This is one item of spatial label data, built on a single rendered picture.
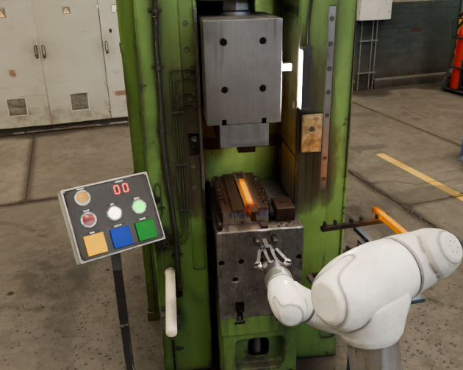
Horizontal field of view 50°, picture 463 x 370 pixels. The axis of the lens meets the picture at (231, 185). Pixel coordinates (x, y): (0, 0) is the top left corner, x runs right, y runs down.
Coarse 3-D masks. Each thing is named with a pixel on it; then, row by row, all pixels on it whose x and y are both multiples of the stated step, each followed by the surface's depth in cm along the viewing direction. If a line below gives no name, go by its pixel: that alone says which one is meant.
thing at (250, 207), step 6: (240, 180) 238; (240, 186) 232; (246, 186) 230; (246, 192) 224; (246, 198) 218; (246, 204) 211; (252, 204) 210; (246, 210) 211; (252, 210) 204; (252, 216) 206
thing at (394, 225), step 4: (372, 208) 217; (376, 208) 215; (380, 208) 215; (376, 212) 213; (380, 212) 212; (384, 212) 212; (380, 216) 211; (384, 216) 209; (388, 216) 209; (384, 220) 207; (388, 220) 205; (392, 220) 205; (388, 224) 205; (392, 224) 202; (396, 224) 202; (392, 228) 202; (396, 228) 199; (400, 228) 198; (396, 232) 199; (400, 232) 196; (404, 232) 195
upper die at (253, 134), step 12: (264, 120) 202; (216, 132) 213; (228, 132) 198; (240, 132) 199; (252, 132) 200; (264, 132) 200; (228, 144) 200; (240, 144) 201; (252, 144) 202; (264, 144) 202
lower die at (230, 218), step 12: (228, 180) 243; (252, 180) 242; (228, 192) 229; (240, 192) 226; (252, 192) 228; (228, 204) 219; (240, 204) 217; (264, 204) 216; (228, 216) 213; (240, 216) 214; (264, 216) 215
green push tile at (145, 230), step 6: (138, 222) 192; (144, 222) 193; (150, 222) 194; (138, 228) 191; (144, 228) 192; (150, 228) 193; (138, 234) 191; (144, 234) 192; (150, 234) 193; (156, 234) 194
